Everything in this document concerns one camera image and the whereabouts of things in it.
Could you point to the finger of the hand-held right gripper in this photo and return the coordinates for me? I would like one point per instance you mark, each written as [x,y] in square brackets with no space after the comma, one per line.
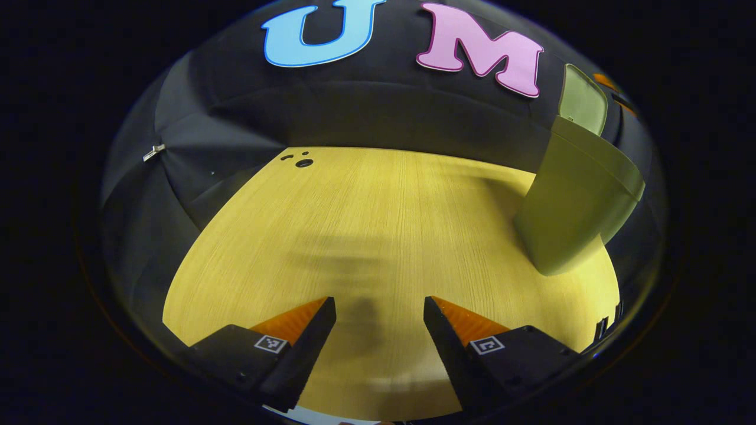
[605,81]
[625,104]

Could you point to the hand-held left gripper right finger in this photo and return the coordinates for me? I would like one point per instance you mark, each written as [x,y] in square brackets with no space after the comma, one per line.
[455,360]

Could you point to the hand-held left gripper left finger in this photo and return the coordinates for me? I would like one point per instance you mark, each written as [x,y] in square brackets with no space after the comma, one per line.
[295,360]

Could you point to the pale green desktop garbage bin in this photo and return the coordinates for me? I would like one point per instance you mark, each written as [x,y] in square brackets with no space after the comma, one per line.
[567,212]

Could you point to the black table edge clamp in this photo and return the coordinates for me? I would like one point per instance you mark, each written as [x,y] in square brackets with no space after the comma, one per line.
[619,310]
[601,329]

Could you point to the black backdrop cloth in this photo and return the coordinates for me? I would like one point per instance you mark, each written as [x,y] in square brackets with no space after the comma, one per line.
[384,112]

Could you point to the white cloth clip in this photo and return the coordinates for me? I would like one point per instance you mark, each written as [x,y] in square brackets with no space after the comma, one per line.
[153,153]

